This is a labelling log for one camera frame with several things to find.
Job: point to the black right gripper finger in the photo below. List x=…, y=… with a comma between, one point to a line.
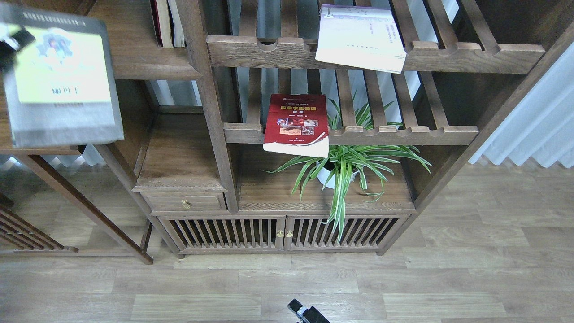
x=307, y=315

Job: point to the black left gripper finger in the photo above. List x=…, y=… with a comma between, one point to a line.
x=12, y=43

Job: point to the green grey cover book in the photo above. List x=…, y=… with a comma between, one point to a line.
x=60, y=89

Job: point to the wooden side table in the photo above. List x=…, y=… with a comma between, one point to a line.
x=33, y=160

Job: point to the white plant pot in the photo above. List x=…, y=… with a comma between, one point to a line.
x=324, y=173

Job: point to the dark red upright book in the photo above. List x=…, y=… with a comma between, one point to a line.
x=156, y=22

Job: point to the green spider plant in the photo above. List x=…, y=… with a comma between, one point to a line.
x=350, y=160

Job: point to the beige upright book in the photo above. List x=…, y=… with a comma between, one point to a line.
x=164, y=23

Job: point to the brass drawer knob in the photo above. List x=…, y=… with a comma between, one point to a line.
x=185, y=204

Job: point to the red cover book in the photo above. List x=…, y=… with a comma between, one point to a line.
x=297, y=125

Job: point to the large wooden bookshelf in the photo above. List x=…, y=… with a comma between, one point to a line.
x=194, y=130

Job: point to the white cover book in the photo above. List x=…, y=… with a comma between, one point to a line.
x=361, y=37

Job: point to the white curtain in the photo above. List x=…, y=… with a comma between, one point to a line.
x=541, y=126

